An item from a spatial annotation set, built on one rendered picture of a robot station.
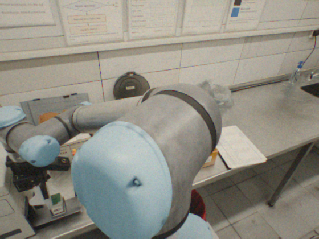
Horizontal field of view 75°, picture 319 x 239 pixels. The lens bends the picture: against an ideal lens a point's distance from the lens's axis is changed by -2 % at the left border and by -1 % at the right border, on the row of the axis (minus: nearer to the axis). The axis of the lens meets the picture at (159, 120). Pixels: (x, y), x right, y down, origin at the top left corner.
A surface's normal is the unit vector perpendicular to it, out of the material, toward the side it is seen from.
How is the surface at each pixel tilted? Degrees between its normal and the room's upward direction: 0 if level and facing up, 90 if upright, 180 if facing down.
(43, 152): 90
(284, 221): 0
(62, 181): 0
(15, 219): 90
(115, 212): 83
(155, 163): 38
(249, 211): 0
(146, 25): 94
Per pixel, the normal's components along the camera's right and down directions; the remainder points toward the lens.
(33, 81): 0.42, 0.56
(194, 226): 0.10, -0.86
